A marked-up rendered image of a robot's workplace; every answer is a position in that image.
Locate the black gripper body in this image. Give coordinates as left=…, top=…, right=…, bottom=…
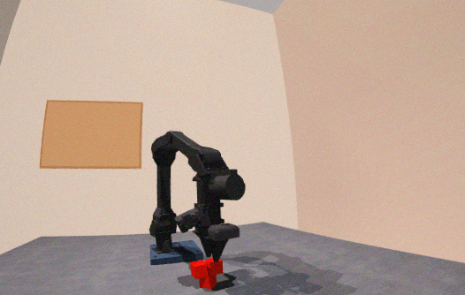
left=194, top=199, right=240, bottom=241

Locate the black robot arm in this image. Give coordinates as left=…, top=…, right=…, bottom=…
left=149, top=131, right=246, bottom=254

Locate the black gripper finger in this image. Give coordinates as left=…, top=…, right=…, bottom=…
left=194, top=231, right=212, bottom=257
left=204, top=237, right=228, bottom=262

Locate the red cube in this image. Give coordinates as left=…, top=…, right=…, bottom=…
left=199, top=273, right=217, bottom=289
left=205, top=258, right=223, bottom=276
left=190, top=260, right=209, bottom=279

